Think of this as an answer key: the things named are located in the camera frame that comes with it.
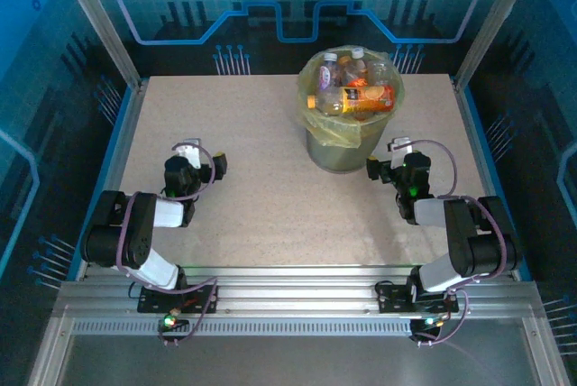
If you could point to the grey metal bin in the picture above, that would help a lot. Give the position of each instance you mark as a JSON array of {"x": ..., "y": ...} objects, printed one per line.
[{"x": 347, "y": 156}]

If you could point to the orange juice bottle black label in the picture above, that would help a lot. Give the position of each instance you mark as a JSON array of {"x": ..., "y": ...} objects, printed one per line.
[{"x": 365, "y": 98}]

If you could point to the clear square bottle green cap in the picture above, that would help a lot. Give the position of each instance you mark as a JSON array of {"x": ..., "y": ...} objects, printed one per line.
[{"x": 379, "y": 72}]

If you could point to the clear bottle purple label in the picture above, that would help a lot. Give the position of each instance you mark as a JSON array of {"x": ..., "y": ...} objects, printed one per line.
[{"x": 325, "y": 77}]

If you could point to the clear bottle orange cap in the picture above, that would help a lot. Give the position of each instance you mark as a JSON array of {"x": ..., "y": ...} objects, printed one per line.
[{"x": 345, "y": 61}]

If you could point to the red gold tea bottle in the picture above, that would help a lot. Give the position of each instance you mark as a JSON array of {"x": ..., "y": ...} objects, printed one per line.
[{"x": 357, "y": 52}]

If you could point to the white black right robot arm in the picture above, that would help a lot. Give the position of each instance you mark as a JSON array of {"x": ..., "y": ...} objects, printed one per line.
[{"x": 433, "y": 273}]

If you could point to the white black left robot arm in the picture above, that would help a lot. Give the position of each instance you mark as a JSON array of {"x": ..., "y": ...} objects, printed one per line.
[{"x": 155, "y": 269}]

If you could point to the yellow plastic bin liner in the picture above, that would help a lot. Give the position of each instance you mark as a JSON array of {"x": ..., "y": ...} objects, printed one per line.
[{"x": 329, "y": 129}]

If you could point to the right LED circuit board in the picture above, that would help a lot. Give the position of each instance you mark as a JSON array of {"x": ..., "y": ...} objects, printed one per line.
[{"x": 428, "y": 322}]

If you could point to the led circuit board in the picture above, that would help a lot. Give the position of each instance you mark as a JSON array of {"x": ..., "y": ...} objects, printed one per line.
[
  {"x": 170, "y": 323},
  {"x": 428, "y": 322}
]

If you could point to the left LED circuit board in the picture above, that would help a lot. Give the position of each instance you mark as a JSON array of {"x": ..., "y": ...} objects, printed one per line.
[{"x": 170, "y": 323}]

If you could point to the grey metal base panel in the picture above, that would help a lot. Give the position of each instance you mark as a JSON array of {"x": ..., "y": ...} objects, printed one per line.
[{"x": 293, "y": 363}]

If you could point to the aluminium table side rail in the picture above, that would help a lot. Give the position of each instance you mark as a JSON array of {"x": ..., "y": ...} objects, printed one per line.
[
  {"x": 112, "y": 178},
  {"x": 468, "y": 115}
]

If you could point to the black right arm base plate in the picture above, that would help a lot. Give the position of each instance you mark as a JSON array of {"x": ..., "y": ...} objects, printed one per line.
[{"x": 392, "y": 298}]

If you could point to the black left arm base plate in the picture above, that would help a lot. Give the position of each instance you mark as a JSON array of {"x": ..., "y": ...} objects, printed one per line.
[{"x": 153, "y": 302}]

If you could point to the aluminium frame cross rail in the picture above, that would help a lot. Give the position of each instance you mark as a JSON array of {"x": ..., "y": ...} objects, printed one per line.
[{"x": 293, "y": 296}]

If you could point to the aluminium frame post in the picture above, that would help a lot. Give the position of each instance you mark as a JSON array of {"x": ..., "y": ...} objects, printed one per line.
[
  {"x": 103, "y": 25},
  {"x": 491, "y": 21}
]

